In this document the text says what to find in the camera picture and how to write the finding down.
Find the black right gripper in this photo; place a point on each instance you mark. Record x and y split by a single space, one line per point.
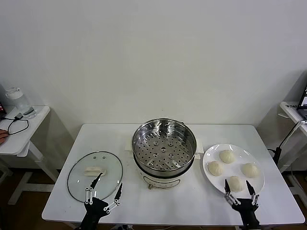
248 213

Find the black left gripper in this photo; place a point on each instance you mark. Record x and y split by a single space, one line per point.
94 208

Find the white steamed baozi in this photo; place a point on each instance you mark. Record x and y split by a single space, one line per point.
216 168
250 170
227 157
236 184

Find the stainless steel steamer basket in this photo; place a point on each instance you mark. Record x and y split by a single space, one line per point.
144 134

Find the bare human hand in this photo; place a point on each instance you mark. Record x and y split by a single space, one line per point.
3 136

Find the white round plate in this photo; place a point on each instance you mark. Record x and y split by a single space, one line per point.
239 148

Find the white electric cooker base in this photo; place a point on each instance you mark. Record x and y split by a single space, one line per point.
163 182

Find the white side table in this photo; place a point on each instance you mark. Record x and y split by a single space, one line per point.
14 143
295 119

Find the white label black print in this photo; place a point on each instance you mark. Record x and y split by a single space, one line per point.
290 105

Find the clear water bottle white cap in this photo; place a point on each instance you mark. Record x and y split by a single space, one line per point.
21 103

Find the black device with red light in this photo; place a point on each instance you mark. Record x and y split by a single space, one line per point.
2 107

